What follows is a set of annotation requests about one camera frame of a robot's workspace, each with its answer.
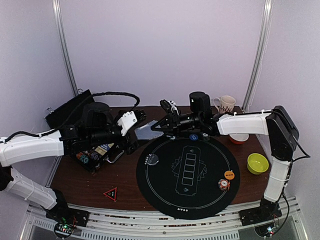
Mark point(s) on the patterned ceramic mug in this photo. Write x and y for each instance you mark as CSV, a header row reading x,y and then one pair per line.
x,y
224,104

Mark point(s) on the yellow green bowl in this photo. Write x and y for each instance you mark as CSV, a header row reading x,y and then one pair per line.
x,y
257,164

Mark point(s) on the right aluminium post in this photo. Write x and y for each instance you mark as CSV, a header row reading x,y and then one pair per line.
x,y
261,47

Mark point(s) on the black poker chip case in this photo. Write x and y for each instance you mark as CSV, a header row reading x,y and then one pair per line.
x,y
75,120

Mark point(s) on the orange white bowl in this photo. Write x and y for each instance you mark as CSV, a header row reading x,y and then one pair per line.
x,y
238,138

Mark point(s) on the left aluminium post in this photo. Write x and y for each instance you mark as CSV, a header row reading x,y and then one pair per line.
x,y
63,43

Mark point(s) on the orange big blind button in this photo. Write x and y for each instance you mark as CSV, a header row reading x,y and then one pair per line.
x,y
229,175

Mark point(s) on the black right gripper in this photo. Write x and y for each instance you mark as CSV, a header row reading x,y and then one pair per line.
x,y
171,122

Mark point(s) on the round black poker mat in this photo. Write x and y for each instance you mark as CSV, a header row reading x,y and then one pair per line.
x,y
184,183

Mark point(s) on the blue small blind button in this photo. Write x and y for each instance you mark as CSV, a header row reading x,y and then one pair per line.
x,y
193,137

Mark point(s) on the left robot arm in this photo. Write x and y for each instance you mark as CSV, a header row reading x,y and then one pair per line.
x,y
23,147

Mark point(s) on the poker chip rows in case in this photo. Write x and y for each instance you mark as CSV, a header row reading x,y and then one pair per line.
x,y
95,154

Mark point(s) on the aluminium front rail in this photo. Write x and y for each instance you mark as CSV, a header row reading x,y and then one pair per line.
x,y
113,224

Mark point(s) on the deck of blue cards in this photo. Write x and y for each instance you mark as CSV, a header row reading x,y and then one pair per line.
x,y
146,133

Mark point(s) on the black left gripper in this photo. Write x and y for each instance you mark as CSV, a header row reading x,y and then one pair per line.
x,y
124,145

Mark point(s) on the clear acrylic dealer button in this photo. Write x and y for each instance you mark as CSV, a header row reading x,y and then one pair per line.
x,y
152,159

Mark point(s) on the aluminium post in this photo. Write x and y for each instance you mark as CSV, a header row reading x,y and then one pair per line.
x,y
261,47
63,43

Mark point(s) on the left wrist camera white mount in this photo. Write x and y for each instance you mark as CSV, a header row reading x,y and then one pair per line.
x,y
128,119

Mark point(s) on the red black triangular token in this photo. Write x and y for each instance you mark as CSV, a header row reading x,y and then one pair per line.
x,y
111,194

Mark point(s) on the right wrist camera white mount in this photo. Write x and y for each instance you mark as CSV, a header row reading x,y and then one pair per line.
x,y
169,107

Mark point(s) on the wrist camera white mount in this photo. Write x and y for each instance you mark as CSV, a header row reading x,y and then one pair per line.
x,y
128,119
169,107

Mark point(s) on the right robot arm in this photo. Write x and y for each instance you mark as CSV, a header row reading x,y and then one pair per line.
x,y
274,125

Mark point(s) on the orange poker chip stack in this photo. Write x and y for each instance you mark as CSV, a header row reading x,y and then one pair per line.
x,y
224,184

